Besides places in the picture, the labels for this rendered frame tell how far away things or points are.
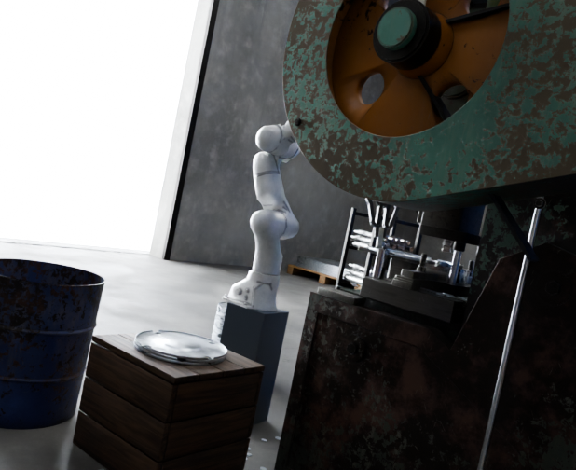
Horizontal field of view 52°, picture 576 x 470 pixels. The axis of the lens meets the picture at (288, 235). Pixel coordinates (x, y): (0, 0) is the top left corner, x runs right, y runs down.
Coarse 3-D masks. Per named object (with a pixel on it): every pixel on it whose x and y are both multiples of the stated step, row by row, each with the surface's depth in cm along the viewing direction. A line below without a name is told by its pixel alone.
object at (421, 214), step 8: (464, 208) 175; (472, 208) 179; (480, 208) 183; (424, 216) 182; (432, 216) 181; (440, 216) 179; (448, 216) 177; (456, 216) 176; (464, 216) 176; (472, 216) 180; (480, 216) 184; (424, 224) 182; (432, 224) 180; (440, 224) 179; (448, 224) 177; (456, 224) 175; (464, 224) 177; (472, 224) 181; (480, 224) 185; (472, 232) 182
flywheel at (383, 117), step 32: (352, 0) 167; (384, 0) 162; (416, 0) 142; (448, 0) 148; (352, 32) 167; (384, 32) 143; (416, 32) 140; (448, 32) 145; (480, 32) 141; (352, 64) 166; (384, 64) 159; (416, 64) 145; (448, 64) 146; (480, 64) 141; (352, 96) 165; (384, 96) 158; (416, 96) 151; (384, 128) 157; (416, 128) 150
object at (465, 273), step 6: (426, 264) 180; (432, 264) 179; (426, 270) 180; (432, 270) 179; (438, 270) 178; (444, 270) 176; (462, 270) 183; (468, 270) 186; (438, 276) 177; (444, 276) 176; (462, 276) 183; (468, 276) 186; (444, 282) 176; (456, 282) 182; (462, 282) 184
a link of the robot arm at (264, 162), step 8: (296, 144) 237; (264, 152) 236; (288, 152) 235; (296, 152) 239; (256, 160) 236; (264, 160) 234; (272, 160) 235; (280, 160) 237; (288, 160) 241; (256, 168) 235; (264, 168) 233; (272, 168) 234; (256, 176) 235
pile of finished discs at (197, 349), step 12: (144, 336) 190; (156, 336) 192; (168, 336) 196; (180, 336) 199; (192, 336) 202; (144, 348) 179; (156, 348) 179; (168, 348) 181; (180, 348) 182; (192, 348) 184; (204, 348) 190; (216, 348) 193; (168, 360) 174; (180, 360) 177; (192, 360) 175; (204, 360) 177; (216, 360) 181
